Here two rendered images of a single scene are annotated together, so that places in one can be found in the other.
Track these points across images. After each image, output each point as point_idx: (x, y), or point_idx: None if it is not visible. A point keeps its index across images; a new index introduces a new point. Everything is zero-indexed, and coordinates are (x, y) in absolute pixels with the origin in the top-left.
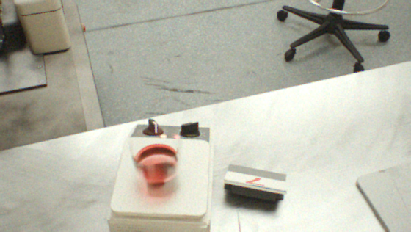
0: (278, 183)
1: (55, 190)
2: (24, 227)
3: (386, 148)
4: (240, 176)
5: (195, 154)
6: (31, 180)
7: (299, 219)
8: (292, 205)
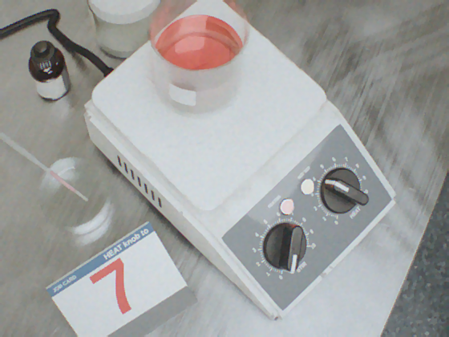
0: (85, 320)
1: (370, 30)
2: None
3: None
4: (149, 280)
5: (199, 169)
6: (412, 15)
7: (18, 305)
8: (45, 318)
